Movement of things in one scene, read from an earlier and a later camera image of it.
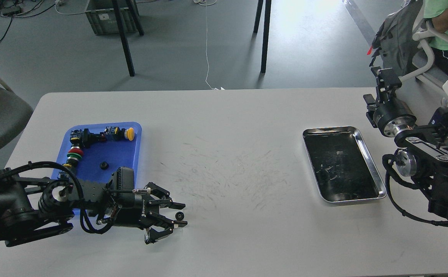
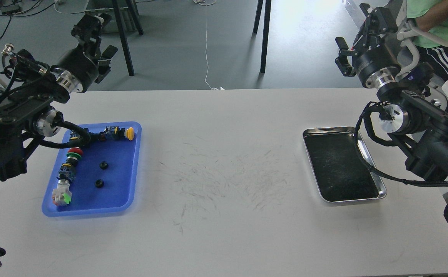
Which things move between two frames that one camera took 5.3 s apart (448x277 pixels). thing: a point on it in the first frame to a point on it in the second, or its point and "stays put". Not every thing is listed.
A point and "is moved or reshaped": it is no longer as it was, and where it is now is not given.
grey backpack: (394, 40) to (393, 6)
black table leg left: (125, 41) stays put
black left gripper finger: (166, 201) to (89, 26)
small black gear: (104, 165) stays put
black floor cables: (12, 8) stays put
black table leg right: (266, 29) stays put
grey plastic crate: (101, 15) stays put
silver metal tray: (344, 169) stays put
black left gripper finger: (165, 226) to (103, 63)
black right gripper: (392, 114) to (377, 66)
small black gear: (179, 216) is moved or reshaped
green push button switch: (72, 159) stays put
